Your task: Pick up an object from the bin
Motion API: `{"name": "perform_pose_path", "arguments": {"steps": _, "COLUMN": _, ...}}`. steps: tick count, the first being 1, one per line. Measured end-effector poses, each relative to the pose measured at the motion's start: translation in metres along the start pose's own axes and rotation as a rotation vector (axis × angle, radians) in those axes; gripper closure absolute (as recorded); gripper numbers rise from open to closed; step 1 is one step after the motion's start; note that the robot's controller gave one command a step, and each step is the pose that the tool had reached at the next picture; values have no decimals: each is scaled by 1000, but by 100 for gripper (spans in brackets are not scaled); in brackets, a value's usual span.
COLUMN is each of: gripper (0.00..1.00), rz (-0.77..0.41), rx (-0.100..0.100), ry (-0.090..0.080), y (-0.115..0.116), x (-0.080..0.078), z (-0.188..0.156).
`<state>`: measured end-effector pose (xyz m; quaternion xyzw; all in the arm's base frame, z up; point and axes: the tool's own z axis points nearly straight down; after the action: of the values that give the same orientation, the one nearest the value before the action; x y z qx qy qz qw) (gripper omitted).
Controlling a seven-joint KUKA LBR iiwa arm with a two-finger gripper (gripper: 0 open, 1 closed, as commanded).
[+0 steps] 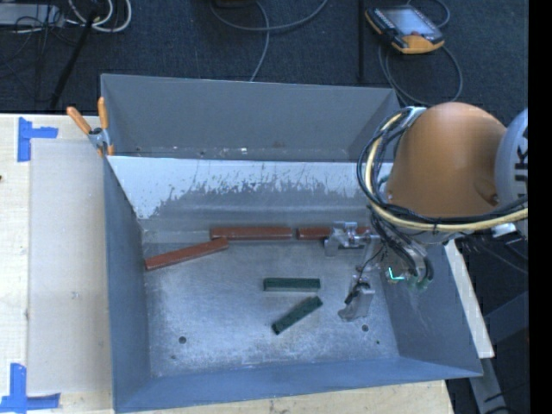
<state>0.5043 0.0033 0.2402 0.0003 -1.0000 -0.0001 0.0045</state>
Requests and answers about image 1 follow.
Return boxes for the grey metal bin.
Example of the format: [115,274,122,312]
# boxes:
[99,73,485,414]

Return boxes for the red-brown flat block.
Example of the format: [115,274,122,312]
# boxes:
[296,226,372,242]
[210,226,294,242]
[144,236,230,272]

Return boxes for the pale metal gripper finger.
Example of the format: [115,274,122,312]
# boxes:
[323,221,373,258]
[337,275,376,323]

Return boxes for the dark green flat block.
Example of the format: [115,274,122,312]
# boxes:
[271,295,324,336]
[262,277,322,293]

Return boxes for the pale flat board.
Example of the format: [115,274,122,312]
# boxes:
[26,138,114,398]

